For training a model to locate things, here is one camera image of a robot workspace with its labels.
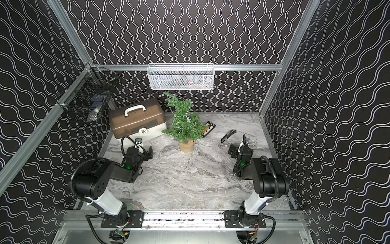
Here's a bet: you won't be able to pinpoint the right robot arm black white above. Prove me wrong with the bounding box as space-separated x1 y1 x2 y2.
225 145 289 228

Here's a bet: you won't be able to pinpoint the small green christmas tree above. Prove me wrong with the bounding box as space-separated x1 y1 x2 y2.
162 91 207 153

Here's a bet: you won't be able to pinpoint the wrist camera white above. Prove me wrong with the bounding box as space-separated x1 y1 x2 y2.
242 135 250 147
135 138 143 146

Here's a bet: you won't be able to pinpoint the small black tool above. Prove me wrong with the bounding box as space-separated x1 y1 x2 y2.
220 130 237 143

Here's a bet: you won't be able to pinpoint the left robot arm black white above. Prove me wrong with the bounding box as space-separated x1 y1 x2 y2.
69 136 153 228

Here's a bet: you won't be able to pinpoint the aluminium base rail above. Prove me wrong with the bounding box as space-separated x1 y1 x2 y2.
61 210 306 232

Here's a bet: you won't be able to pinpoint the brown white storage box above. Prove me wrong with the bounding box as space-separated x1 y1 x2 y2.
108 98 167 141

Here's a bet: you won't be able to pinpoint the black battery pack case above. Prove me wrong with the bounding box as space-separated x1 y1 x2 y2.
202 121 216 138

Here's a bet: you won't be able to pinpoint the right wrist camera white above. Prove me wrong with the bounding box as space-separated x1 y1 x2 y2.
242 135 250 147

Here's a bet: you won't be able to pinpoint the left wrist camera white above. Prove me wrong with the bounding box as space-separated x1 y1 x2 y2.
135 138 143 146

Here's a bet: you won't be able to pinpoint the white wire wall basket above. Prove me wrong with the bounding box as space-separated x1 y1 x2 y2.
147 63 215 90

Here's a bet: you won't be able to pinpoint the thin wire string lights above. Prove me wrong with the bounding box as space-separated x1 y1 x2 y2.
174 108 199 129

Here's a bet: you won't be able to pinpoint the black wire wall basket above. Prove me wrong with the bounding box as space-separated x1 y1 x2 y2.
59 63 119 124

